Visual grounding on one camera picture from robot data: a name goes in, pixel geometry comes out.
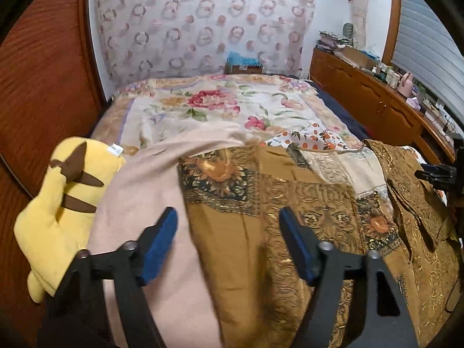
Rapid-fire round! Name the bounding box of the brown patterned shirt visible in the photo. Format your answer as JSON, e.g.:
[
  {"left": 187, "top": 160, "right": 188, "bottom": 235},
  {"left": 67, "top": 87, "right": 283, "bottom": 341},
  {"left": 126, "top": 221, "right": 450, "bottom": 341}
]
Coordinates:
[{"left": 179, "top": 140, "right": 461, "bottom": 347}]

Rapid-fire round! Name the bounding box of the wooden side cabinet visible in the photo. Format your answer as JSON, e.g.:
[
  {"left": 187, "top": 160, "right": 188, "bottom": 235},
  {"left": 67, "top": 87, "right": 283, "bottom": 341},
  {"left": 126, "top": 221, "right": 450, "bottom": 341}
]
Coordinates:
[{"left": 309, "top": 49, "right": 454, "bottom": 164}]

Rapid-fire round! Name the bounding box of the yellow plush toy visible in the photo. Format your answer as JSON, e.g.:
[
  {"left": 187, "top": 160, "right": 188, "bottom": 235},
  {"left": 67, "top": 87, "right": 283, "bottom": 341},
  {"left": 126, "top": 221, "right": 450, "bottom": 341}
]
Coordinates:
[{"left": 13, "top": 137, "right": 125, "bottom": 304}]

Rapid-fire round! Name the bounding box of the pink kettle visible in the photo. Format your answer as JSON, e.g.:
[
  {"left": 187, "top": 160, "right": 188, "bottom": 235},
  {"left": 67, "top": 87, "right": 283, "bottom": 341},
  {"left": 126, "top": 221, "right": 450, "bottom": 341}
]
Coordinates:
[{"left": 397, "top": 72, "right": 414, "bottom": 98}]

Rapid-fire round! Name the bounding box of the grey window blind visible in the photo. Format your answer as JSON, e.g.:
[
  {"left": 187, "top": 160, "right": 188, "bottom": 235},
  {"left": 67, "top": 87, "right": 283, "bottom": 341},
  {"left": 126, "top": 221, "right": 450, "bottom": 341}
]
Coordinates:
[{"left": 392, "top": 0, "right": 464, "bottom": 122}]

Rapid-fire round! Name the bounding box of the open cardboard box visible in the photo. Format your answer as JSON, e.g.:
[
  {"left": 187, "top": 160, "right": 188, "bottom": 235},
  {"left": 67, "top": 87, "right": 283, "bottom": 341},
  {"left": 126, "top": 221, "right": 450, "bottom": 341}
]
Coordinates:
[{"left": 337, "top": 46, "right": 378, "bottom": 70}]

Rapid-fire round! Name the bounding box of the pink pillow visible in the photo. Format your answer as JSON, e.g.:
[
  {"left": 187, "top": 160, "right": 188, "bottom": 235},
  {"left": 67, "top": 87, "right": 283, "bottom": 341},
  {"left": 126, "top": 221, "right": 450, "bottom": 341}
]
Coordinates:
[{"left": 87, "top": 122, "right": 249, "bottom": 347}]

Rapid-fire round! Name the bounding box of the stack of folded fabrics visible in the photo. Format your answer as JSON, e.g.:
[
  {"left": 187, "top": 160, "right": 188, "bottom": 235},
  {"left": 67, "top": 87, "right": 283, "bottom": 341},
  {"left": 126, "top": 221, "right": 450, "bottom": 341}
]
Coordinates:
[{"left": 317, "top": 31, "right": 353, "bottom": 51}]

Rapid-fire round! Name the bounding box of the cream side curtain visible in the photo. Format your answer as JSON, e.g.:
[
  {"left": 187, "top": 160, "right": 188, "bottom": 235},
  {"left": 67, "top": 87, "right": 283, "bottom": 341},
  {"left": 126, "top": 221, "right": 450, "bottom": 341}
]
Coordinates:
[{"left": 351, "top": 0, "right": 369, "bottom": 50}]

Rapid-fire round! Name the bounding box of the floral bed blanket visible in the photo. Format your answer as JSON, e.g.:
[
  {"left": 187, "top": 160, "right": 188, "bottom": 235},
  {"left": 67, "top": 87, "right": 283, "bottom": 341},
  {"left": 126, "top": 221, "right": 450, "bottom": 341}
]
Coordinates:
[{"left": 91, "top": 75, "right": 368, "bottom": 155}]

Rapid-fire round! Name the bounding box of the brown louvered wardrobe door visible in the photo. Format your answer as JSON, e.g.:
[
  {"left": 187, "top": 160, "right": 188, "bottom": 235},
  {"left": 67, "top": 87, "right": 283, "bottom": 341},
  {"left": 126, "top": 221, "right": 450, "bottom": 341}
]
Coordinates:
[{"left": 1, "top": 0, "right": 107, "bottom": 347}]

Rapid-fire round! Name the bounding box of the cardboard box with blue cloth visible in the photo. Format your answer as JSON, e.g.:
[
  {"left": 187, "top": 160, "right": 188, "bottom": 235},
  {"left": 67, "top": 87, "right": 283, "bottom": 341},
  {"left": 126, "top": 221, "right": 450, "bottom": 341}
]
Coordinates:
[{"left": 224, "top": 52, "right": 263, "bottom": 75}]

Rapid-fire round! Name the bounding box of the pink circle patterned curtain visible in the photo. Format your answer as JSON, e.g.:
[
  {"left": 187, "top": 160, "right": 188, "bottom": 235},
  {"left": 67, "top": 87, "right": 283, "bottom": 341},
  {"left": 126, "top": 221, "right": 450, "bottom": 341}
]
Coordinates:
[{"left": 94, "top": 0, "right": 315, "bottom": 86}]

